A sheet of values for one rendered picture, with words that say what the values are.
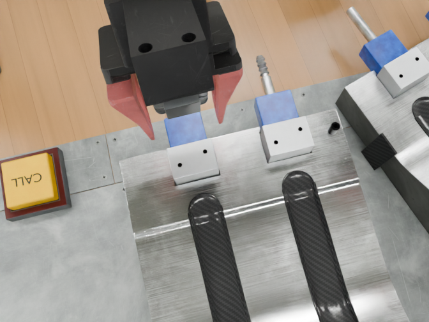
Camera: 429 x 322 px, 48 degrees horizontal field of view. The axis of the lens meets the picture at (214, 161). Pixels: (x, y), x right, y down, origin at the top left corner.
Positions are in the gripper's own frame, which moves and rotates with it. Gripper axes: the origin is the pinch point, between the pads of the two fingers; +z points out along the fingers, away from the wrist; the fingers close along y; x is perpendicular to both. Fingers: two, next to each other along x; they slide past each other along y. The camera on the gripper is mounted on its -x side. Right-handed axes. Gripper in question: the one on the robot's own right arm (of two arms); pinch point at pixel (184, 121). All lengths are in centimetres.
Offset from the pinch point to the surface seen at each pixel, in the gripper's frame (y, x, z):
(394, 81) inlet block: 25.8, 9.0, 9.3
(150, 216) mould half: -6.1, 0.7, 13.0
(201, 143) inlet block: 1.3, 4.7, 7.6
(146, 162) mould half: -5.3, 6.2, 9.9
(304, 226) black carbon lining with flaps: 10.2, -3.2, 16.2
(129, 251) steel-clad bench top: -10.6, 3.4, 21.8
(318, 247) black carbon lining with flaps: 11.1, -5.4, 17.6
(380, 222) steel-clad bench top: 21.3, -0.3, 23.9
